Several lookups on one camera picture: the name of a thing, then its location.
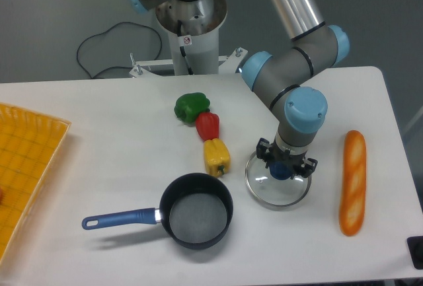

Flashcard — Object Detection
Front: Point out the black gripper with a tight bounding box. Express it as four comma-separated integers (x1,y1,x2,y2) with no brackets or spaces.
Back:
256,138,318,178

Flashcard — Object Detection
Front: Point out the glass lid blue knob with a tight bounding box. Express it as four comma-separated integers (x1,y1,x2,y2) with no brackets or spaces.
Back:
245,152,312,209

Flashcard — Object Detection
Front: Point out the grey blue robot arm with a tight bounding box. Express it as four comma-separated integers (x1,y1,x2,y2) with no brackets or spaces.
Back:
130,0,350,180

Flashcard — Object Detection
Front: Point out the yellow bell pepper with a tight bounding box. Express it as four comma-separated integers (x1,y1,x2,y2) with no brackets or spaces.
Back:
204,138,231,177

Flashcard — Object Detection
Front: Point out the orange baguette bread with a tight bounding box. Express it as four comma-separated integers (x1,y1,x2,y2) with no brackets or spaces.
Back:
338,130,367,236

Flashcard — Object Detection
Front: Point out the red bell pepper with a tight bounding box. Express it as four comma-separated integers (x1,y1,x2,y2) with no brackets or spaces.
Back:
195,112,220,141

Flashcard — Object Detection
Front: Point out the green bell pepper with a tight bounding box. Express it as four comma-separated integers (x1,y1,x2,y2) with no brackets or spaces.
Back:
174,92,210,124

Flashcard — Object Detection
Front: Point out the black device at corner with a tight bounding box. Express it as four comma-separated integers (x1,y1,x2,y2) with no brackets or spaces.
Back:
406,236,423,270

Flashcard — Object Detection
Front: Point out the yellow plastic basket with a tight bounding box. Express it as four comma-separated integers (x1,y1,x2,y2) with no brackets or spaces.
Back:
1,103,71,260

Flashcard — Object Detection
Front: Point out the black saucepan blue handle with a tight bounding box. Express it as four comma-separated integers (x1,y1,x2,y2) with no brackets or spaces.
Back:
81,173,233,250

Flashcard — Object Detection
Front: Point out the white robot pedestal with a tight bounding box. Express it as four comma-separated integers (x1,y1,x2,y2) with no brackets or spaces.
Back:
130,0,248,77

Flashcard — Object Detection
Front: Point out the black floor cable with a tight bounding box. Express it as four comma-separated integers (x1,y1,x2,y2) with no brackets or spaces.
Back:
76,21,163,80

